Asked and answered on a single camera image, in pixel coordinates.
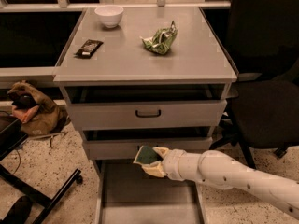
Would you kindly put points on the middle grey drawer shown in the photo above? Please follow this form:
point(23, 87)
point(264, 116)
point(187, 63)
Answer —
point(122, 144)

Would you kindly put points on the top grey drawer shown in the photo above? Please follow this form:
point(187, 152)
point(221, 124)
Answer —
point(119, 107)

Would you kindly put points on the grey drawer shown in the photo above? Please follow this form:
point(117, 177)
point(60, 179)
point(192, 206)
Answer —
point(119, 107)
point(127, 195)
point(122, 144)

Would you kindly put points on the black snack bar wrapper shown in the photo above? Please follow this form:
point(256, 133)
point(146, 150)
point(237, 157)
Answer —
point(88, 48)

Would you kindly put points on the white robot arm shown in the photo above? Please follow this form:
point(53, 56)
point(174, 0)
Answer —
point(218, 170)

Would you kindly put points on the black office chair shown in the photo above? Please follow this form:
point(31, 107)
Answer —
point(262, 40)

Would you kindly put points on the white ceramic bowl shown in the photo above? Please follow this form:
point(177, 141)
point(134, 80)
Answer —
point(109, 15)

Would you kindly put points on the grey drawer cabinet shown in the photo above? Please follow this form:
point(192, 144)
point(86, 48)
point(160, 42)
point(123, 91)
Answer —
point(195, 57)

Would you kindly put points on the crumpled green chip bag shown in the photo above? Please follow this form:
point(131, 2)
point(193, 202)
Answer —
point(162, 40)

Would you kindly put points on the black drawer handle top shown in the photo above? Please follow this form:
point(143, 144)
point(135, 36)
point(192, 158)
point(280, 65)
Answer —
point(148, 114)

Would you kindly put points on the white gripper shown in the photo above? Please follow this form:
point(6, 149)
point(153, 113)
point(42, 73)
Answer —
point(173, 164)

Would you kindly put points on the brown cloth bag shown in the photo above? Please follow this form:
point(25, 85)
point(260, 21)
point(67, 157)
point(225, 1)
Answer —
point(38, 114)

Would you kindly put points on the green and yellow sponge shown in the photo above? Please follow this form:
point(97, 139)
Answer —
point(146, 155)

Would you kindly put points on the bottom grey drawer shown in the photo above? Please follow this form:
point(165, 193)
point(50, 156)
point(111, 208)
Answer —
point(127, 195)

